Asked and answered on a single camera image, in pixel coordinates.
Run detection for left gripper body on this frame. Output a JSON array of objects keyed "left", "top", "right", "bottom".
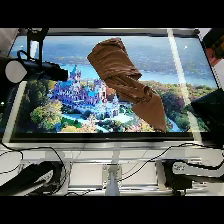
[{"left": 41, "top": 61, "right": 70, "bottom": 83}]

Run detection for brown pants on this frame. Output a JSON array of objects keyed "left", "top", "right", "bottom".
[{"left": 86, "top": 36, "right": 168, "bottom": 134}]

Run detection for silver frame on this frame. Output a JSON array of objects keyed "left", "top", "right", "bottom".
[{"left": 0, "top": 139, "right": 224, "bottom": 197}]

